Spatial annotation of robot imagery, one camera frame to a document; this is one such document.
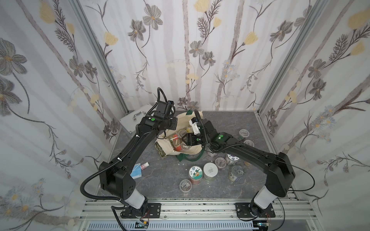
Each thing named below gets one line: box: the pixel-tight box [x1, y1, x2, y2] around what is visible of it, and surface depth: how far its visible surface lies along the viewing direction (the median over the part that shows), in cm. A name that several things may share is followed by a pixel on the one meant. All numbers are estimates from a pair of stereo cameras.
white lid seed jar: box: [202, 162, 219, 183], surface depth 81 cm
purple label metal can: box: [228, 165, 245, 183], surface depth 82 cm
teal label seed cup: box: [214, 156, 227, 170], surface depth 88 cm
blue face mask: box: [130, 163, 142, 180], surface depth 90 cm
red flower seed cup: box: [168, 132, 182, 152], surface depth 96 cm
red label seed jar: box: [188, 165, 204, 186], surface depth 81 cm
